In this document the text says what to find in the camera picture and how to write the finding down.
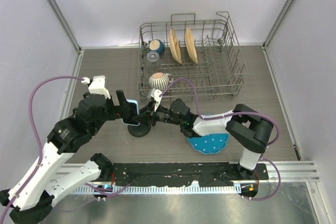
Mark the left beige plate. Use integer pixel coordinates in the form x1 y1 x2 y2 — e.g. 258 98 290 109
169 28 182 64

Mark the blue ceramic bowl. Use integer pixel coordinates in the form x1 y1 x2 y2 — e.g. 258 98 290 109
149 39 165 55

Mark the striped ceramic mug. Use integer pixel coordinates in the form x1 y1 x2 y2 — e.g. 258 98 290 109
149 72 174 90

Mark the white slotted cable duct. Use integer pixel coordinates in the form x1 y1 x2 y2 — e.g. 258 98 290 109
72 183 241 195

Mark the grey wire dish rack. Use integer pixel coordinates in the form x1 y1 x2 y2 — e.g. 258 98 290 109
138 12 248 100

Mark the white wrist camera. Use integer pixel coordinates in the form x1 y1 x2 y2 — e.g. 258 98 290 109
149 89 163 112
81 76 111 99

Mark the beige plate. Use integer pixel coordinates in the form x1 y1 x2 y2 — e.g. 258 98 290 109
185 27 198 64
169 28 182 64

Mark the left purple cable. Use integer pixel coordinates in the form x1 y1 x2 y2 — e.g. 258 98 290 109
1 76 132 219

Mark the black phone stand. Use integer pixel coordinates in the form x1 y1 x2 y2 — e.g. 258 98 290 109
128 107 151 137

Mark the clear glass cup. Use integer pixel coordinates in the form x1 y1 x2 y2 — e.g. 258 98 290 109
146 51 161 74

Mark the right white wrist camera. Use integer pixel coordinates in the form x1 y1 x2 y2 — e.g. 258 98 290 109
149 89 163 112

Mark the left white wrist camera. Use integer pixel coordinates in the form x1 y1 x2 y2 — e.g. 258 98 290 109
81 76 111 99

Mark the right beige plate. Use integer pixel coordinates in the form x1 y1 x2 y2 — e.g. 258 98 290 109
185 27 198 64

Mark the phone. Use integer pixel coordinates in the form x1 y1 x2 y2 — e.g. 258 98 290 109
122 99 140 126

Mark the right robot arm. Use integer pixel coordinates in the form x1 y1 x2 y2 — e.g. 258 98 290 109
131 98 276 179

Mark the purple cable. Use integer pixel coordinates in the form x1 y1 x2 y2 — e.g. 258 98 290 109
1 76 132 219
159 78 281 202

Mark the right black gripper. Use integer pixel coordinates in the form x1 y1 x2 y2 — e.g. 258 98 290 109
133 100 184 126

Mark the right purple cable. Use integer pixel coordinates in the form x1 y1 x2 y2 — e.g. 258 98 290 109
159 78 281 202

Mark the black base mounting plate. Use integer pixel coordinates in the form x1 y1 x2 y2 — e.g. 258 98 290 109
112 162 269 187

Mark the blue polka dot plate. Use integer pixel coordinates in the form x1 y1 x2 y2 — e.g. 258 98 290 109
186 113 229 155

